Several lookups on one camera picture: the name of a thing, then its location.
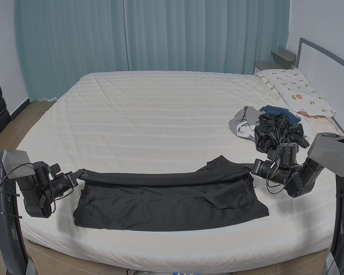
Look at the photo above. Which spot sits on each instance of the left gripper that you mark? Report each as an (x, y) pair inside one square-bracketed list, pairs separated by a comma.
[(68, 181)]

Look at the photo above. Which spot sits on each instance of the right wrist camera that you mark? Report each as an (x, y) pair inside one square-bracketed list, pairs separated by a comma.
[(272, 155)]

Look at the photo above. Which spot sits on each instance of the bed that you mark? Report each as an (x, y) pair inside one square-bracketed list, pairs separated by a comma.
[(146, 110)]

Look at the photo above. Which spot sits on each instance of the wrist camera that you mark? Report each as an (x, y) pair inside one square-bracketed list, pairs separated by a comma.
[(272, 155), (54, 169)]

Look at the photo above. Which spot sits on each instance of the black T-shirt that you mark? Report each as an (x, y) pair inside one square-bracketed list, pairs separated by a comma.
[(160, 205)]

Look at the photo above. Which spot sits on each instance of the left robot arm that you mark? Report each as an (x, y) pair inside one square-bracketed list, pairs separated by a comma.
[(31, 193)]

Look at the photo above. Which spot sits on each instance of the white printed pillow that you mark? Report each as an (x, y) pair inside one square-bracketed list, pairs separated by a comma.
[(298, 90)]

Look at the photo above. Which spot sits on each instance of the pile of clothes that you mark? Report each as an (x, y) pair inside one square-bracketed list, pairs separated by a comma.
[(272, 133)]

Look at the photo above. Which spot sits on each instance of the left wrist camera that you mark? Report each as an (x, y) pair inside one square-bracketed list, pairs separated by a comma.
[(54, 169)]

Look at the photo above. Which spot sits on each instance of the blue-green curtain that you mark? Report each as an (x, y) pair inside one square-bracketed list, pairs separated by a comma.
[(203, 24), (74, 39)]

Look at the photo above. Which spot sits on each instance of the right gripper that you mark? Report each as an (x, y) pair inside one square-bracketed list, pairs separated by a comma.
[(261, 169)]

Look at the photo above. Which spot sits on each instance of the grey bedside table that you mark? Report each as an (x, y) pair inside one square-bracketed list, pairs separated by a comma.
[(275, 60)]

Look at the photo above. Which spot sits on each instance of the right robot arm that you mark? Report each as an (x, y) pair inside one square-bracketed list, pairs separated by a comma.
[(329, 153)]

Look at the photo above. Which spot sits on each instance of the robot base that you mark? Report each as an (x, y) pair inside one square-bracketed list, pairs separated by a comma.
[(186, 273)]

